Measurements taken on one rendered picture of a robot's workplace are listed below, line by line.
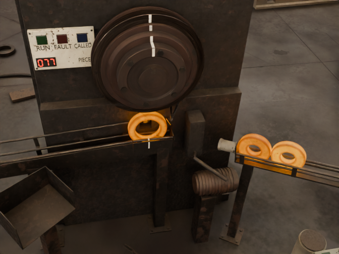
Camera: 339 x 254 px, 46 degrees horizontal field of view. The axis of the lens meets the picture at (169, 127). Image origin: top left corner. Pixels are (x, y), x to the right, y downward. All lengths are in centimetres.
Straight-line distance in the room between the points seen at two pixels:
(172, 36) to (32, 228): 97
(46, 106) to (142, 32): 61
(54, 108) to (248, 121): 179
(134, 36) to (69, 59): 35
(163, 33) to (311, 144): 189
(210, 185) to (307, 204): 92
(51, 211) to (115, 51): 74
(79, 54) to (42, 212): 69
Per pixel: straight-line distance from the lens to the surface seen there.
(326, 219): 271
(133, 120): 185
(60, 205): 181
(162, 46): 154
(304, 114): 346
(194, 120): 189
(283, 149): 189
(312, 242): 190
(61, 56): 176
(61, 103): 190
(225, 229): 247
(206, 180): 200
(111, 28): 155
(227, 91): 198
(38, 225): 178
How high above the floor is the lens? 200
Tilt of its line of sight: 41 degrees down
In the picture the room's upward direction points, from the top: 3 degrees clockwise
